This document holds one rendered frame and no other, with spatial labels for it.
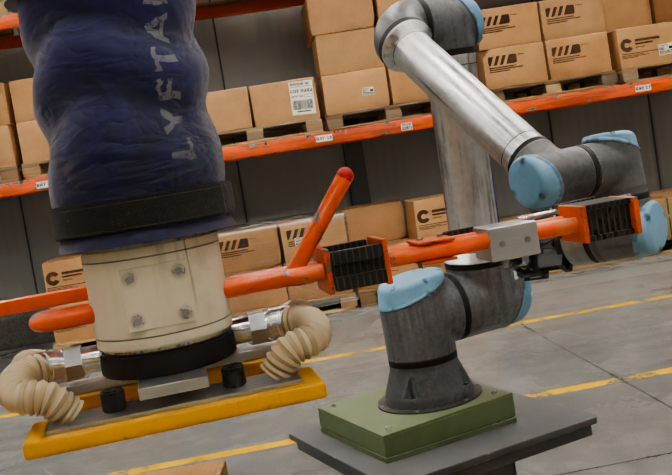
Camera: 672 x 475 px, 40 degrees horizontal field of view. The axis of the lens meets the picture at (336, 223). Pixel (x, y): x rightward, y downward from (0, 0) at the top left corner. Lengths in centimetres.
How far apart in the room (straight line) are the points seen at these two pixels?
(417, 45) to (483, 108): 24
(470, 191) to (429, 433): 52
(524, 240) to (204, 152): 44
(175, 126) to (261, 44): 858
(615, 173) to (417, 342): 59
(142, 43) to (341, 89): 728
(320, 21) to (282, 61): 135
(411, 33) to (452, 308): 58
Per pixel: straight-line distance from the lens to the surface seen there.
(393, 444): 189
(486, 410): 199
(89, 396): 126
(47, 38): 113
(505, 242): 124
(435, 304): 197
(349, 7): 845
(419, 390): 198
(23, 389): 111
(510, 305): 207
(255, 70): 964
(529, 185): 156
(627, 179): 164
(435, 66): 180
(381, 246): 117
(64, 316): 117
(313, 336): 110
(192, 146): 111
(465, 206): 202
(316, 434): 216
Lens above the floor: 136
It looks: 4 degrees down
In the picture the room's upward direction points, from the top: 9 degrees counter-clockwise
